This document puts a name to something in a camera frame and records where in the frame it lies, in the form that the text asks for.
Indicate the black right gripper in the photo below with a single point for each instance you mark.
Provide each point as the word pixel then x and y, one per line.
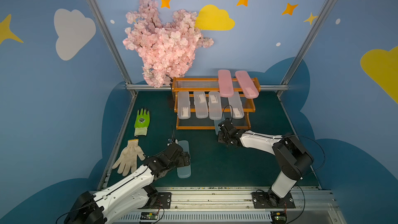
pixel 224 129

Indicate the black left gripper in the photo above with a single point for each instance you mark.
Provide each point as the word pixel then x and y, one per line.
pixel 182 158

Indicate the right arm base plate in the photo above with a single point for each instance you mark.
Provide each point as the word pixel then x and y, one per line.
pixel 263 200

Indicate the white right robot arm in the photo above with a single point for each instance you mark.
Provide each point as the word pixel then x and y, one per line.
pixel 291 155

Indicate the white cotton glove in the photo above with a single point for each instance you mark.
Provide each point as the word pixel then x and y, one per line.
pixel 127 161

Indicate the right controller board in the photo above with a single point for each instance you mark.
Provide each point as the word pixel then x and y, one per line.
pixel 278 218

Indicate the pink pencil case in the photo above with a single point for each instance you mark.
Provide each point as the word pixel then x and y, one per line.
pixel 247 85
pixel 225 83

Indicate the green work glove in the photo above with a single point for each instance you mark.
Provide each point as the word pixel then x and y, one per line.
pixel 142 122

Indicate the pink cherry blossom tree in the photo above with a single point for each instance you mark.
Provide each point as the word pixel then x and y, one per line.
pixel 167 50

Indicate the clear pencil case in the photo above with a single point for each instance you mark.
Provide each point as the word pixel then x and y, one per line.
pixel 236 105
pixel 183 105
pixel 200 102
pixel 214 105

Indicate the left controller board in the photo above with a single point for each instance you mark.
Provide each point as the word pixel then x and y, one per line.
pixel 149 216

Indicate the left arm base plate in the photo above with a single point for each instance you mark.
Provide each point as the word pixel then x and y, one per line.
pixel 159 200

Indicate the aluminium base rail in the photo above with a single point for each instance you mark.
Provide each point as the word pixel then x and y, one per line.
pixel 222 205

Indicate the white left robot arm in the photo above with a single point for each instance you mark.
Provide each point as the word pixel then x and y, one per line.
pixel 133 192

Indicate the blue pencil case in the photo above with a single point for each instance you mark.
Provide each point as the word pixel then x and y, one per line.
pixel 184 172
pixel 217 127

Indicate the controller board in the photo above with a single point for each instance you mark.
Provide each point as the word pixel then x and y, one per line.
pixel 149 216
pixel 278 218

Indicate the orange three-tier shelf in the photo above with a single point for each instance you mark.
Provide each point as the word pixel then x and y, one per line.
pixel 209 85

